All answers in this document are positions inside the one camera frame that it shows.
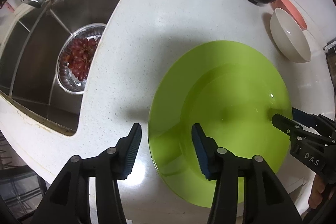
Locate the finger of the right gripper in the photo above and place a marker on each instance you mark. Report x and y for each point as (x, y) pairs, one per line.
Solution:
(321, 124)
(289, 126)

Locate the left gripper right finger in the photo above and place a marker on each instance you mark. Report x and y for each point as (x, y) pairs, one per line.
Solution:
(265, 198)

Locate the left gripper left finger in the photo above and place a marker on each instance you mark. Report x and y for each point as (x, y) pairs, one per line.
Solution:
(67, 199)

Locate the green plate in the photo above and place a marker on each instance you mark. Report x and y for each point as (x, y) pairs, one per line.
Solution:
(232, 91)

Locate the cream white bowl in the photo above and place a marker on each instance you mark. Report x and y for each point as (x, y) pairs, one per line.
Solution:
(289, 37)

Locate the pink bowl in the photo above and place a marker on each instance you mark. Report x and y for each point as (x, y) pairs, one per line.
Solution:
(293, 12)

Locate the person's right hand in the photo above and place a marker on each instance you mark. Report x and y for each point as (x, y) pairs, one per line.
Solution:
(317, 189)

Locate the stainless steel sink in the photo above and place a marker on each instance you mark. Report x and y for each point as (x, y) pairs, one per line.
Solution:
(28, 60)

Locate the steel bowl of red grapes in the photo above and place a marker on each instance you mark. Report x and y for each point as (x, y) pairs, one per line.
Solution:
(76, 56)

